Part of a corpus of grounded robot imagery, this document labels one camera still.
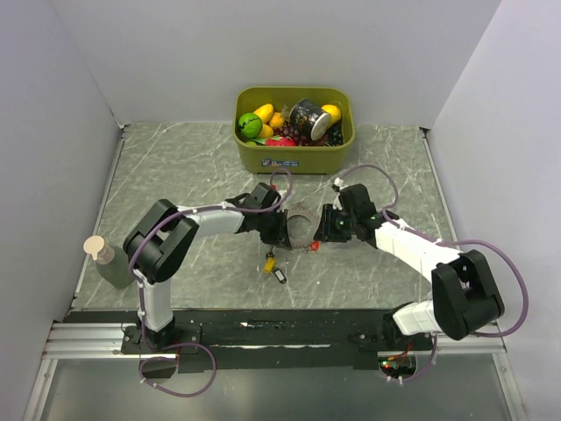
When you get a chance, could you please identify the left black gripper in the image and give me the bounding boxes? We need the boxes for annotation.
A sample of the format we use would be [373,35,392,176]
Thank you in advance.
[256,208,291,249]

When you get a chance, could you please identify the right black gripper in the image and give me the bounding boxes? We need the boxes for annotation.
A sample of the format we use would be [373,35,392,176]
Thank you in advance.
[313,203,358,243]

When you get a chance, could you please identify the large metal keyring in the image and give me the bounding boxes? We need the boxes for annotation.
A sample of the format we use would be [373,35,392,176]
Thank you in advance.
[287,203,318,249]

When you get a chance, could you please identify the black tag key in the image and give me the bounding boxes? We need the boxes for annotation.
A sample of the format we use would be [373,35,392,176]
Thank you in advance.
[273,268,288,284]

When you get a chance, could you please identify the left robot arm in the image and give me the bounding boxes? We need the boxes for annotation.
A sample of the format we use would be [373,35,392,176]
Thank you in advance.
[123,182,291,353]

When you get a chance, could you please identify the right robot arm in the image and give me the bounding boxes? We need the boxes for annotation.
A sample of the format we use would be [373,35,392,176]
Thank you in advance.
[315,179,505,350]

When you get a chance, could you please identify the yellow tag key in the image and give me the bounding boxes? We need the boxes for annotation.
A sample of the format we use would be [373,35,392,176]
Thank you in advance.
[263,256,275,274]

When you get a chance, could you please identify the olive green plastic bin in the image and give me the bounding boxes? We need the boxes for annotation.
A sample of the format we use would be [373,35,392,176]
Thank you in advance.
[232,85,356,175]

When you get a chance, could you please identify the red toy dragonfruit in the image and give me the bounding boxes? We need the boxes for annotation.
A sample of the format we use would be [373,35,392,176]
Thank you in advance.
[265,136,296,147]

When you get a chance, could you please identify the small yellow toy lemon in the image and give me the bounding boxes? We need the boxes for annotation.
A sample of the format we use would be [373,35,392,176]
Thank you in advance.
[257,124,274,139]

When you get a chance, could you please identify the dark toy grapes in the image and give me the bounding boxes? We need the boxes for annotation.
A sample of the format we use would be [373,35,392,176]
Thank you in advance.
[326,125,344,146]

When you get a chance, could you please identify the orange toy fruit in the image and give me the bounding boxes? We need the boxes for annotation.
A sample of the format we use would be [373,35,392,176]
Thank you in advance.
[267,112,285,129]

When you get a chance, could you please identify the green toy watermelon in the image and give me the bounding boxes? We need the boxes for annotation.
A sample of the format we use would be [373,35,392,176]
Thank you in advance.
[238,112,263,139]

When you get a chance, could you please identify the black printed can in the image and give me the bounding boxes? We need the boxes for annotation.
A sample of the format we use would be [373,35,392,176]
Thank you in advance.
[289,99,331,141]

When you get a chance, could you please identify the yellow toy mango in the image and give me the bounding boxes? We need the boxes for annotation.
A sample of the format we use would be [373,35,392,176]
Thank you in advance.
[253,103,274,124]

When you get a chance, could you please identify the yellow toy lemon right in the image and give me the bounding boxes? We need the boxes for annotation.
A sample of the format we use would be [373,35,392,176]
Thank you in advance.
[322,104,342,125]

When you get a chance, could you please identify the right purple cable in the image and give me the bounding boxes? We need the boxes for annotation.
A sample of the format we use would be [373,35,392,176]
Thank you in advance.
[335,164,530,383]

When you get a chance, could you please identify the purple cable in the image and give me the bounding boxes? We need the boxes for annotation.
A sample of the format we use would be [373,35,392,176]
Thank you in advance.
[129,168,294,399]
[335,164,530,383]

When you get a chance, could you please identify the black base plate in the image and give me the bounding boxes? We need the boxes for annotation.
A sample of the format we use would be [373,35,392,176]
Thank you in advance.
[64,309,432,374]

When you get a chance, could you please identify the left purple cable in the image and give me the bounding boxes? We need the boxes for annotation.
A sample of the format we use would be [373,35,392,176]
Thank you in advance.
[129,168,294,399]

